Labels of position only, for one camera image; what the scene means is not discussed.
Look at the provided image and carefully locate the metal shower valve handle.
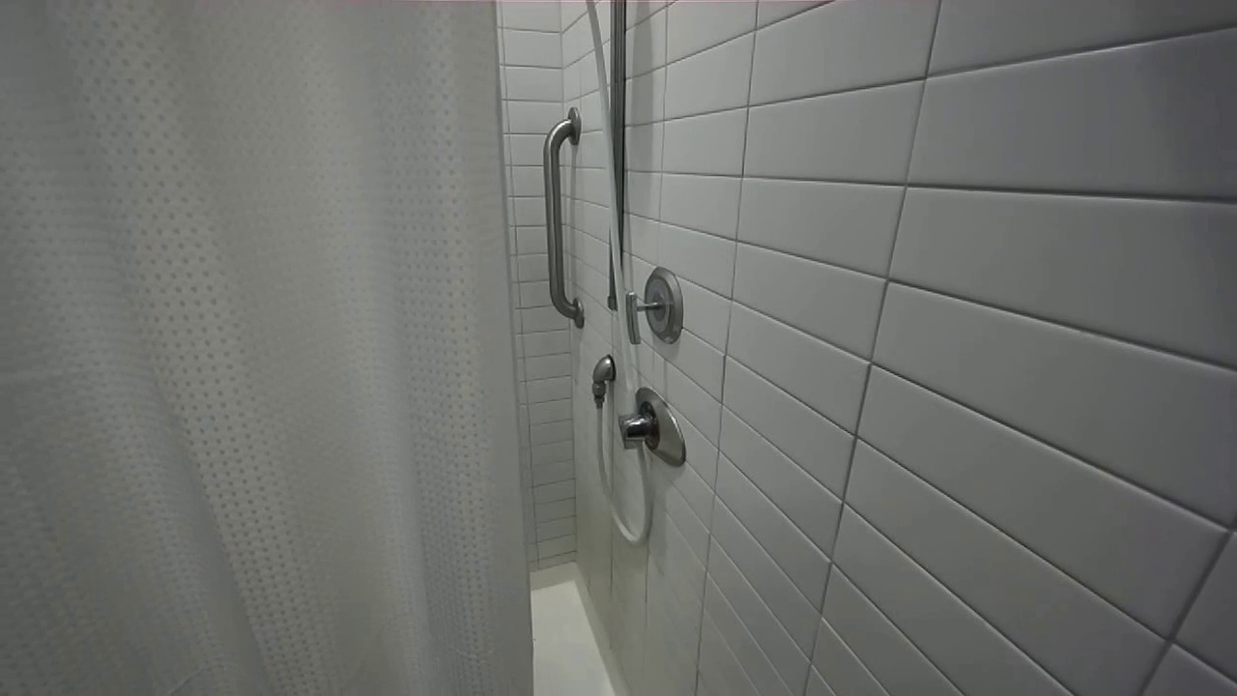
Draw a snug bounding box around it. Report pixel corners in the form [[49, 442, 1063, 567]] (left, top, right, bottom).
[[613, 382, 693, 473]]

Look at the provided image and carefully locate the metal shower slide bar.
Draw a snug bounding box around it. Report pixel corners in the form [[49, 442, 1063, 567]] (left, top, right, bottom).
[[604, 0, 639, 317]]

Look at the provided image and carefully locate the metal hose elbow connector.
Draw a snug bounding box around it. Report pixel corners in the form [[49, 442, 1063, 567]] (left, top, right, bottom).
[[587, 350, 623, 413]]

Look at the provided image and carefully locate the steel grab bar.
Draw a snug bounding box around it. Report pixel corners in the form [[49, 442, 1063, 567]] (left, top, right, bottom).
[[538, 103, 587, 332]]

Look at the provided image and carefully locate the white dotted shower curtain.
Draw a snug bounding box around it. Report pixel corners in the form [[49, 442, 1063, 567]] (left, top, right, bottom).
[[0, 0, 542, 696]]

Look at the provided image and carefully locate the chrome shower hose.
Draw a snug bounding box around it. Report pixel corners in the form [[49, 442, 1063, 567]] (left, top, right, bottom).
[[578, 0, 656, 547]]

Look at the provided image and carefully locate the round metal wall mount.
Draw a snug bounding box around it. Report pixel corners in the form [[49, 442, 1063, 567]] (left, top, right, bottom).
[[626, 262, 689, 348]]

